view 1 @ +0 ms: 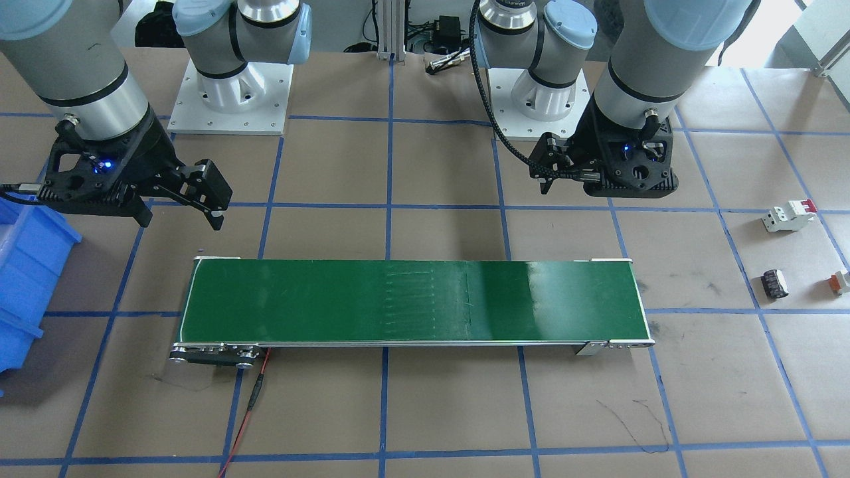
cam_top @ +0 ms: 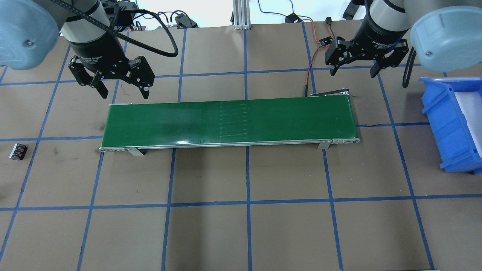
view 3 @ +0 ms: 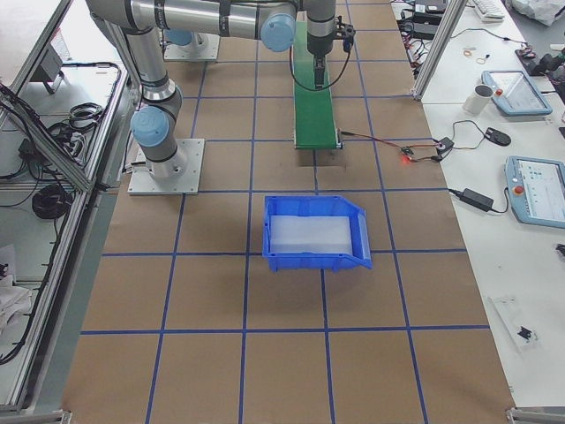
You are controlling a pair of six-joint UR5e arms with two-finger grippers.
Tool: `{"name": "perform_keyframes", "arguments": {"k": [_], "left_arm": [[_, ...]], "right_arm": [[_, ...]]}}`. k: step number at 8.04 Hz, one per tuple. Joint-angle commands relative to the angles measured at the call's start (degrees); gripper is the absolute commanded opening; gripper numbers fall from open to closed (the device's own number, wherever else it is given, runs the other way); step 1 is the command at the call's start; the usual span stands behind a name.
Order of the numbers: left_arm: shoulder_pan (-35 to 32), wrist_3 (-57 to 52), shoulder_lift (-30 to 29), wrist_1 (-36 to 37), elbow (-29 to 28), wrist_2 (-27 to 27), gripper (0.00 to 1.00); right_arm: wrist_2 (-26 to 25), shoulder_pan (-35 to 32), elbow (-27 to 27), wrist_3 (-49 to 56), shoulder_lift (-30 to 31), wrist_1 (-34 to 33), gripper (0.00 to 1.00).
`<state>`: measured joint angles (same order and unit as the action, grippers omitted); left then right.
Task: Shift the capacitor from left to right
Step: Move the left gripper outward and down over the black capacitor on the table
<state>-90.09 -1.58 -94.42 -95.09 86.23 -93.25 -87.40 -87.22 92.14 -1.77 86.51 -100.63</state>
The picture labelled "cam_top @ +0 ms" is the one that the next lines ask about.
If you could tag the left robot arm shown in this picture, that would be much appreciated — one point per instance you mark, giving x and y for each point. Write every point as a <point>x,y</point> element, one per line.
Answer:
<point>30,30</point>

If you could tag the green conveyor belt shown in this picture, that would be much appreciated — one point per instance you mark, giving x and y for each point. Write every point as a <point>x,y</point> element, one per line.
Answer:
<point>324,120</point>

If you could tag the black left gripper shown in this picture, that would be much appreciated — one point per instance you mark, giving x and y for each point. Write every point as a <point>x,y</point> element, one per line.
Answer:
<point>98,49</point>

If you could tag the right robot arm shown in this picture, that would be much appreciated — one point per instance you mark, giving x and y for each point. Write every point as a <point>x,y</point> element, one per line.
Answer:
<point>445,35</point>

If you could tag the small black circuit module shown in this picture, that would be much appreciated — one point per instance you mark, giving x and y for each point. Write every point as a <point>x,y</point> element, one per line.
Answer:
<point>325,42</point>

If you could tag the brown cylindrical capacitor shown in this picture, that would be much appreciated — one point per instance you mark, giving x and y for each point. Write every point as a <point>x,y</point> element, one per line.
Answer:
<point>18,152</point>

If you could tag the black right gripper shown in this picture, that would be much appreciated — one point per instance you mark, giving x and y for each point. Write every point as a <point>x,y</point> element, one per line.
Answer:
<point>376,34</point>

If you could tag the aluminium frame post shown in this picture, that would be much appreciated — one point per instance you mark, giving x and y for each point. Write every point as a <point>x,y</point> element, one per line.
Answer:
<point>241,15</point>

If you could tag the blue plastic bin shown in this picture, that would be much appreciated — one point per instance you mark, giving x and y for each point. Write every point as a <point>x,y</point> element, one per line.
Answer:
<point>453,108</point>

